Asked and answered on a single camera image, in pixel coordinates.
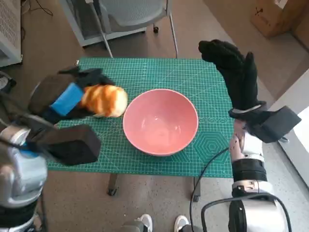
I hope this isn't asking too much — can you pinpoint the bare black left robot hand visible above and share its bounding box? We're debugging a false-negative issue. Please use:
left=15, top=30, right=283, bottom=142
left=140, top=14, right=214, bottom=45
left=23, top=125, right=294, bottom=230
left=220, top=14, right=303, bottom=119
left=28, top=65, right=116, bottom=124

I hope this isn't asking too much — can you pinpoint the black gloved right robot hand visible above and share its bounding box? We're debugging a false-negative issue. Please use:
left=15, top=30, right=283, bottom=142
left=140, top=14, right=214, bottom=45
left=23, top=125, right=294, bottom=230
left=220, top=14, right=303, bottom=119
left=198, top=39, right=259, bottom=110

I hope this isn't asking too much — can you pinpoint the long striped toy bread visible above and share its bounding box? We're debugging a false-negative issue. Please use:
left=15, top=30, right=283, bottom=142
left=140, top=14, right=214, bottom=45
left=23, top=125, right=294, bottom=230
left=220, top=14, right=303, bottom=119
left=81, top=84, right=128, bottom=118

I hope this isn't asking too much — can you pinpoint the pink bowl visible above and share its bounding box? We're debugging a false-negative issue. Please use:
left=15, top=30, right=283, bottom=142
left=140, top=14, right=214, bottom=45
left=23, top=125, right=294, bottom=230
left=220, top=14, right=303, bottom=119
left=122, top=88, right=199, bottom=157

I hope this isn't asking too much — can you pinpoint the cardboard box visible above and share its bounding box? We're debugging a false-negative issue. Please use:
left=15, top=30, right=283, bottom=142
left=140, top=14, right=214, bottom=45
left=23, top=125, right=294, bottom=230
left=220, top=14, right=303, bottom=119
left=291, top=12, right=309, bottom=53
left=250, top=0, right=309, bottom=37

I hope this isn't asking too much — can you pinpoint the green cutting mat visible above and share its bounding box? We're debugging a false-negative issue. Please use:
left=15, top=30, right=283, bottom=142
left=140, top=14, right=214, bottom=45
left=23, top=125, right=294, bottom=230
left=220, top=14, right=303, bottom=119
left=47, top=57, right=236, bottom=178

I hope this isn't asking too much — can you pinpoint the white framed cabinet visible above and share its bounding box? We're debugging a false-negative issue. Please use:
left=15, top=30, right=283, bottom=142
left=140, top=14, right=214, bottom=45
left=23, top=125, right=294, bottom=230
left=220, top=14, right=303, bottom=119
left=59, top=0, right=148, bottom=48

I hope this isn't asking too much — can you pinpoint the white perforated cabinet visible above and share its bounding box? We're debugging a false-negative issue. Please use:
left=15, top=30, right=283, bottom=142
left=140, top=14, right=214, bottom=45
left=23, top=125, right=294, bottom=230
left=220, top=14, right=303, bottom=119
left=0, top=0, right=24, bottom=68

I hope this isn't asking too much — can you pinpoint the black table leg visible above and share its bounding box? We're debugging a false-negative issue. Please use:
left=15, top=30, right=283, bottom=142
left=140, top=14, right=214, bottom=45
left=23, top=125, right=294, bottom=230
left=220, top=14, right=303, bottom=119
left=192, top=177, right=201, bottom=203
left=107, top=174, right=118, bottom=196

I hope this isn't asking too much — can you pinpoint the grey chair with metal legs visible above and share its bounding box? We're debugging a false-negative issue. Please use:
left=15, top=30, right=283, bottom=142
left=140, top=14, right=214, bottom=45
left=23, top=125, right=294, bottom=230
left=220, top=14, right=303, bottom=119
left=91, top=0, right=179, bottom=58

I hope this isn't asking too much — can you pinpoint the white sneaker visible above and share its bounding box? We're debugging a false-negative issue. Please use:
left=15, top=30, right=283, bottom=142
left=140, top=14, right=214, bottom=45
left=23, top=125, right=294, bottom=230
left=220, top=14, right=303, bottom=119
left=137, top=214, right=153, bottom=232
left=174, top=215, right=190, bottom=232

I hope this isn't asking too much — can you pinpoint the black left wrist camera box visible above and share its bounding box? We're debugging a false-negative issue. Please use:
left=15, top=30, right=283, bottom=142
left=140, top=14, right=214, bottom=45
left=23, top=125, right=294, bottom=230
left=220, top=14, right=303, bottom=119
left=26, top=124, right=101, bottom=166

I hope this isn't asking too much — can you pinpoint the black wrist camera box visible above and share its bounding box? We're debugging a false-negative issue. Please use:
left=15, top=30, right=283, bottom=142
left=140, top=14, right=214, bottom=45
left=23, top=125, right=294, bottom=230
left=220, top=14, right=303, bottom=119
left=26, top=124, right=101, bottom=166
left=246, top=105, right=302, bottom=144

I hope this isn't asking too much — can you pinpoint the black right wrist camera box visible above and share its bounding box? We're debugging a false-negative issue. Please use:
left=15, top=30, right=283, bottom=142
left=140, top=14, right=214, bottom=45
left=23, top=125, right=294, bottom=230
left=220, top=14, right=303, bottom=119
left=246, top=105, right=302, bottom=144

